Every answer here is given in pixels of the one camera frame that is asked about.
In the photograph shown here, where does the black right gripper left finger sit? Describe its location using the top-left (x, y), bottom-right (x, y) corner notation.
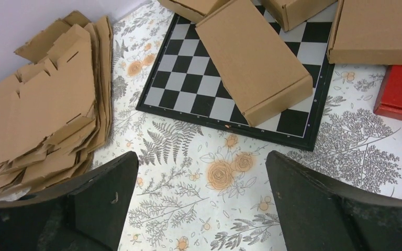
top-left (0, 151), bottom-right (139, 250)

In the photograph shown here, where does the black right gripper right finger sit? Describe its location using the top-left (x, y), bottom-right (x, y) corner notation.
top-left (266, 151), bottom-right (402, 250)

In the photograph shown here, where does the folded cardboard box on chessboard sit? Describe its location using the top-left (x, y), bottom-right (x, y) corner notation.
top-left (196, 0), bottom-right (313, 127)

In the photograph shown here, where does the folded cardboard box near red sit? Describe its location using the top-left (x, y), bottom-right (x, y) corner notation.
top-left (327, 1), bottom-right (402, 65)

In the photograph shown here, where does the folded cardboard box lower stack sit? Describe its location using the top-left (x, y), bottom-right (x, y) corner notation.
top-left (260, 0), bottom-right (336, 32)

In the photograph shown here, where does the folded cardboard box far left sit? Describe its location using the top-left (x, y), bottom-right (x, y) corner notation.
top-left (158, 0), bottom-right (229, 24)

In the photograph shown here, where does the stack of flat cardboard blanks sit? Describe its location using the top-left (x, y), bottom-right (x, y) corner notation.
top-left (0, 10), bottom-right (113, 200)

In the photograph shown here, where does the floral patterned table mat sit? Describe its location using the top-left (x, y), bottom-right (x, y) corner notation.
top-left (93, 1), bottom-right (402, 250)

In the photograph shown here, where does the black and white chessboard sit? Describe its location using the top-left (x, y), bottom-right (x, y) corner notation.
top-left (137, 1), bottom-right (337, 151)

